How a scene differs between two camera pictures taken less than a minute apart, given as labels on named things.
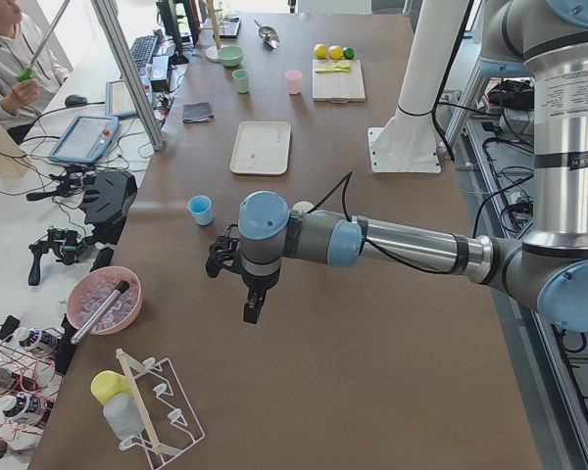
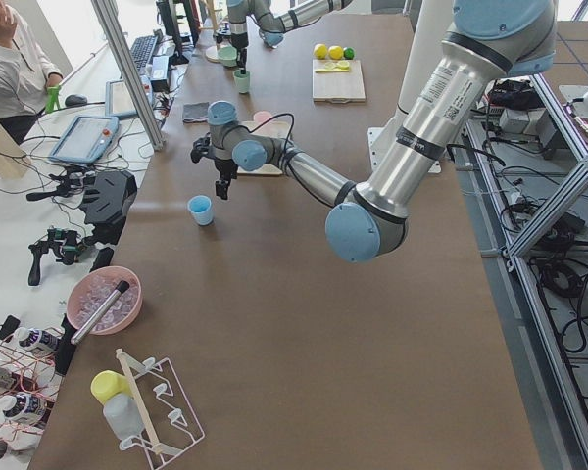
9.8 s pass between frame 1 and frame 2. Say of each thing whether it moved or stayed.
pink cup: moved
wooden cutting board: stayed
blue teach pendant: stayed
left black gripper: moved
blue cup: stayed
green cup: stayed
